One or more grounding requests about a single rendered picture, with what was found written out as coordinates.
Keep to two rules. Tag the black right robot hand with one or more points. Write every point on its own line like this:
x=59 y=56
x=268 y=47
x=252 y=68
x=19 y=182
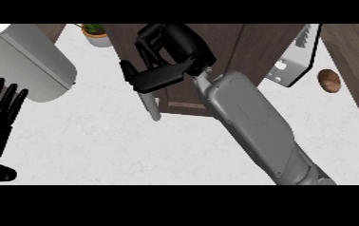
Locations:
x=158 y=76

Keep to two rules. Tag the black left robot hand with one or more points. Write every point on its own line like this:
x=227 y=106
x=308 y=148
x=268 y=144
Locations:
x=7 y=109

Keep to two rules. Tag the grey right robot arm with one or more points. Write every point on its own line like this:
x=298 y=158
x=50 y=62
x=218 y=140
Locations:
x=252 y=122

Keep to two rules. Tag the dark wooden cabinet door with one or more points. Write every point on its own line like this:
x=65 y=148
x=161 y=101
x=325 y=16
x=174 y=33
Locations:
x=178 y=98

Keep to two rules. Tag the dark wooden cabinet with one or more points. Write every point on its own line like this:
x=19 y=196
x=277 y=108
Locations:
x=265 y=46

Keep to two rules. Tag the green potted plant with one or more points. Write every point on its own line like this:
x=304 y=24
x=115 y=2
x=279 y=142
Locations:
x=96 y=33

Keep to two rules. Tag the dark wooden panel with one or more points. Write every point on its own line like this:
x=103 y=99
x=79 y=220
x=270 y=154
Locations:
x=50 y=30
x=342 y=52

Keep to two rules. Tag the brown round wooden object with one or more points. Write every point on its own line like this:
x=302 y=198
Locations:
x=329 y=81

